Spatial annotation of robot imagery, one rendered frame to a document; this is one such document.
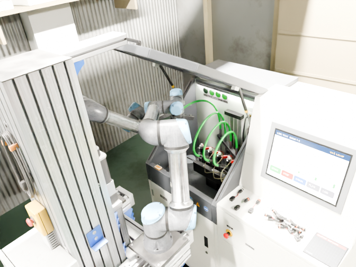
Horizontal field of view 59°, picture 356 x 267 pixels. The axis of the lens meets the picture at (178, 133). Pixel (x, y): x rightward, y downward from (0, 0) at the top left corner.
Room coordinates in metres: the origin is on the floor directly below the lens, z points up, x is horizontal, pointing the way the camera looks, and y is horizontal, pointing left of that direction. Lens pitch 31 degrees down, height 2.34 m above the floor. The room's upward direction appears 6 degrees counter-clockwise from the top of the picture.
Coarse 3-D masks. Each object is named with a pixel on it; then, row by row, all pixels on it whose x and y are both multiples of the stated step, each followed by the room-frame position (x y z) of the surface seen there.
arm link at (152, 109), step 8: (144, 104) 1.63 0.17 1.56; (152, 104) 1.58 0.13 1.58; (160, 104) 1.61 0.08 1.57; (152, 112) 1.44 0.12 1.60; (160, 112) 1.60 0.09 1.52; (144, 120) 1.31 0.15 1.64; (152, 120) 1.31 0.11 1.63; (144, 128) 1.24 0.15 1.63; (152, 128) 1.21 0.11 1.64; (144, 136) 1.22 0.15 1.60; (152, 136) 1.19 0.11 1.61; (152, 144) 1.20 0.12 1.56
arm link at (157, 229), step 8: (144, 208) 1.12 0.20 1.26; (152, 208) 1.11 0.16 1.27; (160, 208) 1.10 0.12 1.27; (144, 216) 1.07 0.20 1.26; (152, 216) 1.05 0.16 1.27; (160, 216) 1.05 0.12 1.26; (144, 224) 1.06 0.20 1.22; (152, 224) 1.04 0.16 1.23; (160, 224) 1.04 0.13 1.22; (152, 232) 1.04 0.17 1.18; (160, 232) 1.04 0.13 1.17
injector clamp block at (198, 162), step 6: (198, 162) 1.81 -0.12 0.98; (204, 162) 1.82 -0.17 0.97; (198, 168) 1.79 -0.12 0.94; (210, 168) 1.73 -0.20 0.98; (216, 168) 1.74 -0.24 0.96; (222, 168) 1.71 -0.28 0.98; (204, 174) 1.74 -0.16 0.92; (210, 174) 1.70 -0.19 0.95; (216, 174) 1.66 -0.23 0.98; (222, 174) 1.65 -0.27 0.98; (210, 180) 1.70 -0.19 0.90; (216, 180) 1.66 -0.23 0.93; (210, 186) 1.70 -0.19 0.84; (216, 186) 1.66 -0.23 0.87
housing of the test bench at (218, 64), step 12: (216, 60) 2.45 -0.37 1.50; (228, 72) 2.16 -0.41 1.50; (240, 72) 2.14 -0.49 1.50; (252, 72) 2.12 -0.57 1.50; (264, 72) 2.09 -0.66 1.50; (264, 84) 1.88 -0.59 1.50; (288, 84) 1.86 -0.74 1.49; (300, 84) 1.89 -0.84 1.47; (336, 96) 1.66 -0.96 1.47; (348, 96) 1.65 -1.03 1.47
